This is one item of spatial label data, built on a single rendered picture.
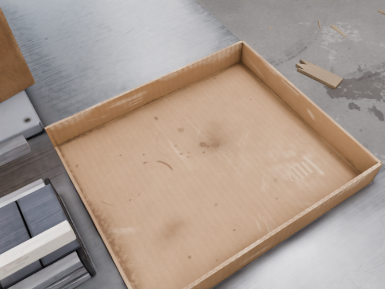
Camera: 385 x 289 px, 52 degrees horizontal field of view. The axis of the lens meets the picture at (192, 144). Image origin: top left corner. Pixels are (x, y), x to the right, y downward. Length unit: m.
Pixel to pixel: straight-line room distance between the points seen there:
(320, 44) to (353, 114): 0.45
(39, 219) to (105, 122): 0.17
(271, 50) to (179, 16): 1.29
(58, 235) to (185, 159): 0.19
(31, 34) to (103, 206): 0.37
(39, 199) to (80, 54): 0.29
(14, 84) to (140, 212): 0.25
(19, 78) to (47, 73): 0.07
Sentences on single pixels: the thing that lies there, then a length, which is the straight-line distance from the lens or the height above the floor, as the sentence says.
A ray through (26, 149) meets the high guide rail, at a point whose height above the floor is 0.95.
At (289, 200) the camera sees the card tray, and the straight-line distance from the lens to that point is 0.47.
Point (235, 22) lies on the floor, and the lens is 2.12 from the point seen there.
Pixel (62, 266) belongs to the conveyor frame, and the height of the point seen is 0.88.
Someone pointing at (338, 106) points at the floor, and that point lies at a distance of 1.77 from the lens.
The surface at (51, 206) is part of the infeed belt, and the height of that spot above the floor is 0.88.
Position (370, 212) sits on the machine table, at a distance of 0.49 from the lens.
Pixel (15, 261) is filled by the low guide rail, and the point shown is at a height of 0.91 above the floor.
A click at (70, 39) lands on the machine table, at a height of 0.83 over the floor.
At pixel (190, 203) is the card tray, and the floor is 0.83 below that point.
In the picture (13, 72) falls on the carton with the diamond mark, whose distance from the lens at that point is 0.58.
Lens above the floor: 1.24
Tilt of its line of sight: 53 degrees down
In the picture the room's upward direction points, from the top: 2 degrees counter-clockwise
